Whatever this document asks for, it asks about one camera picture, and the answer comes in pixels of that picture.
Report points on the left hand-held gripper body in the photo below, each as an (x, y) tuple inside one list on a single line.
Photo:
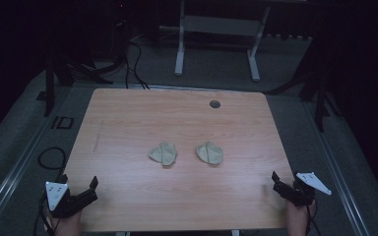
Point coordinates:
[(62, 203)]

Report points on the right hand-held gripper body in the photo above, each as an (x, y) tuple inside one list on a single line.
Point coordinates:
[(303, 191)]

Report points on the person's left hand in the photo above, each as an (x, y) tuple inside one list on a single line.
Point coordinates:
[(68, 225)]

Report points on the person's right hand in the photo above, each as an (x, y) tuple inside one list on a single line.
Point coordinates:
[(298, 218)]

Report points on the black floor tape marks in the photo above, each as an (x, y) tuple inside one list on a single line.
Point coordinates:
[(62, 123)]

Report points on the beige folded cloth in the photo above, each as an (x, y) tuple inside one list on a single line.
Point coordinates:
[(210, 153), (163, 153)]

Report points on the black metal stand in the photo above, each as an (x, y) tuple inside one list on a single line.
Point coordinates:
[(50, 88), (321, 98)]

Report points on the silver floor rail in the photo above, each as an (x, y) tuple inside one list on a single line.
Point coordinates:
[(336, 183), (11, 177)]

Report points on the white metal desk frame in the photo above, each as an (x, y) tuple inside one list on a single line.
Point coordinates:
[(221, 25)]

